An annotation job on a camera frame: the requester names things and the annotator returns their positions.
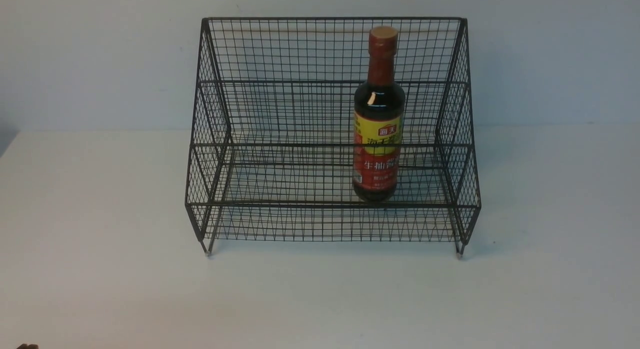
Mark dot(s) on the small dark object at edge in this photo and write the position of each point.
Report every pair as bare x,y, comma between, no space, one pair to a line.
28,346

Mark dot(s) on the soy sauce bottle red cap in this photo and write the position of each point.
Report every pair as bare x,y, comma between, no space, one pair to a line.
379,105

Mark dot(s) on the black wire mesh shelf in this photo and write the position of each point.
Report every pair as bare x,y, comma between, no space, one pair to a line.
271,152

